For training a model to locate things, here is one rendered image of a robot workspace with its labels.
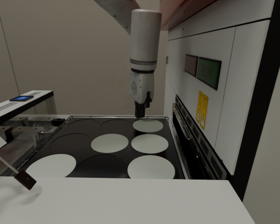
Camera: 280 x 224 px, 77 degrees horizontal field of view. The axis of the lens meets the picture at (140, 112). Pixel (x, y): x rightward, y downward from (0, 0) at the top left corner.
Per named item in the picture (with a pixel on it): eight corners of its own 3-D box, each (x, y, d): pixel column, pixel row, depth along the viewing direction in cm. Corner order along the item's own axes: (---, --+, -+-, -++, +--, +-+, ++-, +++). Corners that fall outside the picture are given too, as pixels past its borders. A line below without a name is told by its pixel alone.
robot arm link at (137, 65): (125, 56, 56) (125, 66, 57) (137, 62, 49) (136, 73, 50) (148, 55, 59) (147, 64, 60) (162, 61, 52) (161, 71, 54)
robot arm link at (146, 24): (131, 54, 58) (128, 60, 50) (133, 9, 52) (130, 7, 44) (156, 56, 58) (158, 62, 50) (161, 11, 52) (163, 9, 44)
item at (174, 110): (174, 124, 71) (176, 102, 68) (217, 232, 30) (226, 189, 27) (170, 124, 71) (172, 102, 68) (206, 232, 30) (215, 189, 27)
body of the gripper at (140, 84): (126, 62, 57) (125, 94, 62) (139, 70, 49) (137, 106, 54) (146, 62, 60) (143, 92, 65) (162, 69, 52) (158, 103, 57)
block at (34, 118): (57, 124, 64) (55, 116, 63) (52, 128, 60) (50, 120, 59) (35, 123, 64) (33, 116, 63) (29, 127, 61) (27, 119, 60)
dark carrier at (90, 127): (166, 119, 64) (166, 118, 63) (187, 195, 31) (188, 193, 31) (72, 118, 64) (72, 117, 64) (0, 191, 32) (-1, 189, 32)
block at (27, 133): (45, 134, 56) (43, 126, 55) (39, 139, 53) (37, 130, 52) (20, 134, 56) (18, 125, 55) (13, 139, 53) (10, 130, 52)
